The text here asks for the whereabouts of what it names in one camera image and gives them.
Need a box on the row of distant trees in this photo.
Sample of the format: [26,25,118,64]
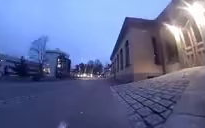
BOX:
[72,59,105,77]

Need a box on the white building with glass front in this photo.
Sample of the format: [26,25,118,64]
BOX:
[43,48,72,80]

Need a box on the grey cobblestone paving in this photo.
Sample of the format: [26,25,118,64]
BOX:
[109,71,192,128]

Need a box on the dark grey asphalt road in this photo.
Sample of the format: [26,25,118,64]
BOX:
[0,77,138,128]

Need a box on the bare leafless tree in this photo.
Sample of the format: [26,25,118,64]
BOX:
[27,34,50,66]

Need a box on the robot's own part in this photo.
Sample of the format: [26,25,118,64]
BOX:
[57,121,69,128]

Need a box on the large building with lit door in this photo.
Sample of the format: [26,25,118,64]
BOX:
[155,0,205,74]

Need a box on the long low pale building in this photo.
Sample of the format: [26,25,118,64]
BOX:
[0,50,46,78]

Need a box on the smooth grey stone strip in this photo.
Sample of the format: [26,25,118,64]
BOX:
[154,64,205,128]

